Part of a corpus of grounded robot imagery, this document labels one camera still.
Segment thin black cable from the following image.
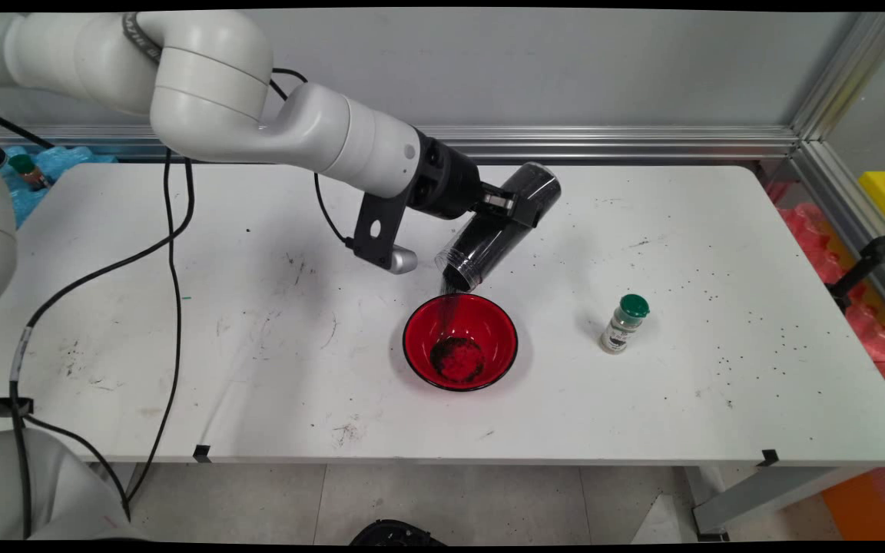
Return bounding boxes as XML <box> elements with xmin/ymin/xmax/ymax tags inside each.
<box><xmin>24</xmin><ymin>150</ymin><xmax>182</xmax><ymax>523</ymax></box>

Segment black object on floor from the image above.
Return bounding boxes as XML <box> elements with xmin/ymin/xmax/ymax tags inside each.
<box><xmin>349</xmin><ymin>519</ymin><xmax>447</xmax><ymax>546</ymax></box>

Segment orange floor mat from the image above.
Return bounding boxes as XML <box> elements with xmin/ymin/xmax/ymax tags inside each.
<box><xmin>820</xmin><ymin>461</ymin><xmax>885</xmax><ymax>541</ymax></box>

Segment upright aluminium frame post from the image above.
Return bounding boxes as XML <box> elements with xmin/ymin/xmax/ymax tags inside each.
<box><xmin>790</xmin><ymin>12</ymin><xmax>885</xmax><ymax>141</ymax></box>

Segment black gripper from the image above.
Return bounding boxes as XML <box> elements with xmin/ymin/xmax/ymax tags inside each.
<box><xmin>409</xmin><ymin>131</ymin><xmax>545</xmax><ymax>230</ymax></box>

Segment black stand pole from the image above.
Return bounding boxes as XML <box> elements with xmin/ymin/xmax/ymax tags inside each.
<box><xmin>827</xmin><ymin>215</ymin><xmax>885</xmax><ymax>312</ymax></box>

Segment red plastic bag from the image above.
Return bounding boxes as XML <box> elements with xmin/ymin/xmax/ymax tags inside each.
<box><xmin>765</xmin><ymin>180</ymin><xmax>885</xmax><ymax>419</ymax></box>

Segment blue plastic bag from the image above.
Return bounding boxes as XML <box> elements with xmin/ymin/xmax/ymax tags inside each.
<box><xmin>0</xmin><ymin>146</ymin><xmax>117</xmax><ymax>230</ymax></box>

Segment red bowl with black rim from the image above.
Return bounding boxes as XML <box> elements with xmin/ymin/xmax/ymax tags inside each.
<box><xmin>402</xmin><ymin>293</ymin><xmax>519</xmax><ymax>392</ymax></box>

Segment black background cable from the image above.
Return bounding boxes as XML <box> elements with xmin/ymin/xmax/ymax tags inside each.
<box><xmin>0</xmin><ymin>105</ymin><xmax>55</xmax><ymax>151</ymax></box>

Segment clear jar with black seeds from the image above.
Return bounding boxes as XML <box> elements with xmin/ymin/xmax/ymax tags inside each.
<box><xmin>435</xmin><ymin>162</ymin><xmax>563</xmax><ymax>293</ymax></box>

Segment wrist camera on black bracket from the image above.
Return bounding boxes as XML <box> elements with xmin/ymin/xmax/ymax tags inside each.
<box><xmin>352</xmin><ymin>192</ymin><xmax>419</xmax><ymax>275</ymax></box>

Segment grey table leg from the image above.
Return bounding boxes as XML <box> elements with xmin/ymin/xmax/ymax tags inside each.
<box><xmin>684</xmin><ymin>463</ymin><xmax>873</xmax><ymax>541</ymax></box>

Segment horizontal aluminium frame rail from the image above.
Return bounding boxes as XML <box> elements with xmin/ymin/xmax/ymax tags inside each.
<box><xmin>0</xmin><ymin>125</ymin><xmax>800</xmax><ymax>164</ymax></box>

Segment spice shaker with green cap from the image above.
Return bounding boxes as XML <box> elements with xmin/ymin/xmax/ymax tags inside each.
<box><xmin>599</xmin><ymin>293</ymin><xmax>651</xmax><ymax>355</ymax></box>

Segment small bottle with green cap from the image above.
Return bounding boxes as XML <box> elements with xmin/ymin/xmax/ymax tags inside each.
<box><xmin>8</xmin><ymin>154</ymin><xmax>48</xmax><ymax>192</ymax></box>

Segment side aluminium frame rail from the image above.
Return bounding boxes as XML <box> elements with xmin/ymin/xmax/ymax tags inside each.
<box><xmin>790</xmin><ymin>141</ymin><xmax>885</xmax><ymax>335</ymax></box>

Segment pile of black seeds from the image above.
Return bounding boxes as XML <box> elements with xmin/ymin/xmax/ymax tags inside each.
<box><xmin>429</xmin><ymin>334</ymin><xmax>486</xmax><ymax>385</ymax></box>

